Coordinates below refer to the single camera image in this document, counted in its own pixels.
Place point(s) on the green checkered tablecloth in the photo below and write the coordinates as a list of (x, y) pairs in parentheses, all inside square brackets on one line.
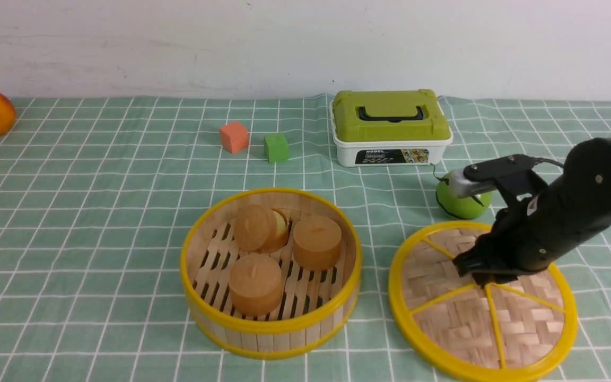
[(96, 198)]

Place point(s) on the green lidded plastic box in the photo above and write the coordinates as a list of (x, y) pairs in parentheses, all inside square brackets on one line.
[(389, 128)]

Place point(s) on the brown bun left back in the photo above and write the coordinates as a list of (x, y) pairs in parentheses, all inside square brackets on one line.
[(261, 229)]

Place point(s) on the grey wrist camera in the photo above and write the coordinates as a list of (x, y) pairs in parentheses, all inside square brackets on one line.
[(511, 176)]

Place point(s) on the yellow woven steamer lid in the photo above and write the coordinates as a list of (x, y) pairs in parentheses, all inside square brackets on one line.
[(519, 331)]

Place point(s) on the orange cube block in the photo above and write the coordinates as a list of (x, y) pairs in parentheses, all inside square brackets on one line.
[(234, 137)]

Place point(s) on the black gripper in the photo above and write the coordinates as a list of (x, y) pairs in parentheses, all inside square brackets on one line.
[(517, 245)]

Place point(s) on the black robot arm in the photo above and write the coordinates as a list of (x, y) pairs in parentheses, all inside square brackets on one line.
[(541, 221)]

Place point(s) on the brown bun right back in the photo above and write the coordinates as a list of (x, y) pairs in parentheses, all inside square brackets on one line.
[(317, 242)]

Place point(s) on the green cube block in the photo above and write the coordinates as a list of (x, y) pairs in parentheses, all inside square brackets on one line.
[(276, 147)]

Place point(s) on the brown bun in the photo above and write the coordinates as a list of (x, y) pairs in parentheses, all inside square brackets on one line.
[(261, 229), (256, 285), (317, 242)]

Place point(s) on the green toy apple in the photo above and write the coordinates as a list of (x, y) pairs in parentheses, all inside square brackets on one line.
[(466, 208)]

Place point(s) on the brown bun front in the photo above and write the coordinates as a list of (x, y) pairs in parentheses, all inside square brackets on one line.
[(256, 285)]

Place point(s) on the yellow bamboo steamer basket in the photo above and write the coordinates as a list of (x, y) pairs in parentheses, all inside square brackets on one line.
[(314, 306)]

